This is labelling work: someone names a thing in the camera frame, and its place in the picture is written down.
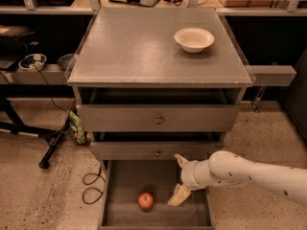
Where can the grey drawer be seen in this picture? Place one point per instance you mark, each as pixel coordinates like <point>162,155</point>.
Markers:
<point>154,145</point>
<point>157,110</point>
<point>126,180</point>

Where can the middle grey drawer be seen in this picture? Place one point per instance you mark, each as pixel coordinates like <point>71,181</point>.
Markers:
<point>154,145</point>

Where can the grey drawer cabinet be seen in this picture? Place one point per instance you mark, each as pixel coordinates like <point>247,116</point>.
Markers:
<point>135,48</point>

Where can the green snack bag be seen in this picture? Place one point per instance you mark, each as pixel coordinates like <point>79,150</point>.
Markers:
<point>76,129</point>

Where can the black stand leg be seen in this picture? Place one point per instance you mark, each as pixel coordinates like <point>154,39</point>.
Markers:
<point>16,126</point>

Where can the bottom grey drawer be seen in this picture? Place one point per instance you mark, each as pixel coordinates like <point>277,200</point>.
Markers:
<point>126,180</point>

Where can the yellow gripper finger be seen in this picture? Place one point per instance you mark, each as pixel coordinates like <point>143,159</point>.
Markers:
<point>181,160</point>
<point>181,193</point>

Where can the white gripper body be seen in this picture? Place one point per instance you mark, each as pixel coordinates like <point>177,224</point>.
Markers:
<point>189,175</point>

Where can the top grey drawer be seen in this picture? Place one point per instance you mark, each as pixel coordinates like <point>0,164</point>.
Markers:
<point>157,110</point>

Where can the dark bowl on shelf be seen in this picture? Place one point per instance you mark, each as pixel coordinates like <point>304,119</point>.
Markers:
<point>65,61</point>

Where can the white bowl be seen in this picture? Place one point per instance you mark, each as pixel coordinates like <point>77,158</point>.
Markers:
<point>194,40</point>

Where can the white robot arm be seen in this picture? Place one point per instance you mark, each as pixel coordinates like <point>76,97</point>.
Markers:
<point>225,168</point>

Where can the red apple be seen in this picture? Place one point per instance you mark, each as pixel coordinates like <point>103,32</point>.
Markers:
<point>146,201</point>

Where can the bowl with small items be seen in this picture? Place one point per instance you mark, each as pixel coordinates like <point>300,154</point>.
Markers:
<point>33,62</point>

